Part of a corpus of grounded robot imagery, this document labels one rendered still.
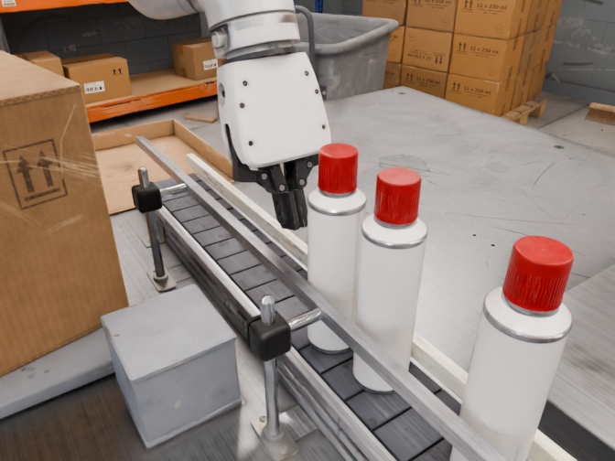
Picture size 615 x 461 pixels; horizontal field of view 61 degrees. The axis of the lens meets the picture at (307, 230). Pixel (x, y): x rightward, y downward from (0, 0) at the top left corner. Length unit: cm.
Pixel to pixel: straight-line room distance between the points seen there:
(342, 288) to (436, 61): 333
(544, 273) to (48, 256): 45
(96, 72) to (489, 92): 259
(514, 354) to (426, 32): 349
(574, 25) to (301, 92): 447
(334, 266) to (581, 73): 455
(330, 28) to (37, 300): 278
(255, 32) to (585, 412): 44
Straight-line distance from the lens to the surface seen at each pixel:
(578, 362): 58
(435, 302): 69
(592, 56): 489
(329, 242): 45
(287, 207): 53
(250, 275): 63
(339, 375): 51
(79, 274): 60
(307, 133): 52
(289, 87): 51
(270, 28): 50
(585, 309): 66
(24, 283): 58
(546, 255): 32
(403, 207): 39
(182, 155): 111
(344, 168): 43
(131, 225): 88
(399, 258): 40
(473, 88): 365
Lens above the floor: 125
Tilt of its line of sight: 31 degrees down
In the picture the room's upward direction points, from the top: straight up
